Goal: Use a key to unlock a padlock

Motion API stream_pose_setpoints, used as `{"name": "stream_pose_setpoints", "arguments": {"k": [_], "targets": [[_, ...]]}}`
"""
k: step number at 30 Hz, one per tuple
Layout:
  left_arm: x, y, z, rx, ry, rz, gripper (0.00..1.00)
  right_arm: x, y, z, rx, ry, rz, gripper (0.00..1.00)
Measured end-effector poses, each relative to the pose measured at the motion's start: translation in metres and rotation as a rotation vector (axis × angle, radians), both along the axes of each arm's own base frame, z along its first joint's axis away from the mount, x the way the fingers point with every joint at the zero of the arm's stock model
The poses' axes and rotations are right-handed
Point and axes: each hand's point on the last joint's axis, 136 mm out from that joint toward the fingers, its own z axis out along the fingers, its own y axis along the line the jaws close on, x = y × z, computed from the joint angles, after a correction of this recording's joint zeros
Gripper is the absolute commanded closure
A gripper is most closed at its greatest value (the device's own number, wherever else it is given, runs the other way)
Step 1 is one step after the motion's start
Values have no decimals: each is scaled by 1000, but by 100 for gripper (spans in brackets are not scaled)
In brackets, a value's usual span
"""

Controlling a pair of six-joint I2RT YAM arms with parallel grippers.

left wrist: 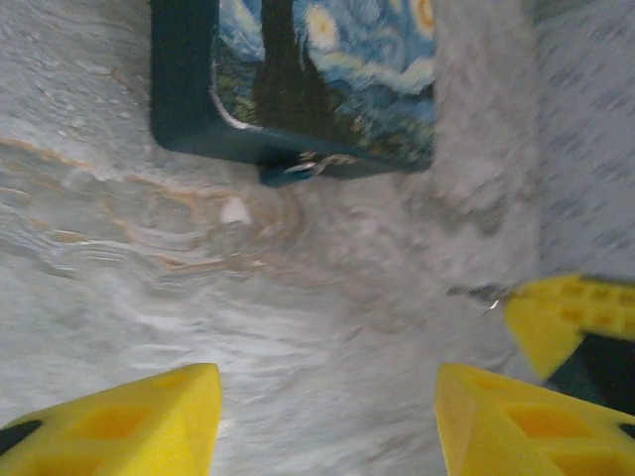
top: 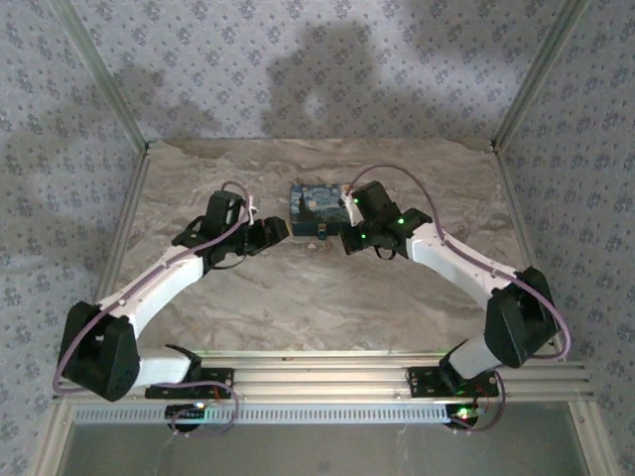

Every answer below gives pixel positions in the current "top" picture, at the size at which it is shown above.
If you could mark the small blue padlock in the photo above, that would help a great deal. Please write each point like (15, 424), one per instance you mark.
(321, 232)

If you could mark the starry night print box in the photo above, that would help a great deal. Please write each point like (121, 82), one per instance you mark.
(317, 203)

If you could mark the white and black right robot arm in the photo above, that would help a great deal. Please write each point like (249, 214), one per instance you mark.
(446, 258)

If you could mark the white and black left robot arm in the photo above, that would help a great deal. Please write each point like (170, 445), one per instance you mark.
(164, 277)

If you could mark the black controller board with LED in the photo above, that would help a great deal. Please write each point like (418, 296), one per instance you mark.
(464, 414)
(186, 412)

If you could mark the aluminium table side rail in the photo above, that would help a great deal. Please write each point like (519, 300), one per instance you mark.
(124, 238)
(516, 218)

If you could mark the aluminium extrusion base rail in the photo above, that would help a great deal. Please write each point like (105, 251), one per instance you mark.
(317, 377)

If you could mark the aluminium frame corner post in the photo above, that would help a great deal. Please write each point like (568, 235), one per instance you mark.
(103, 74)
(538, 74)

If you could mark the aluminium frame leg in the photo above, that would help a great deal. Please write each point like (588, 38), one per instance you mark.
(52, 441)
(590, 436)

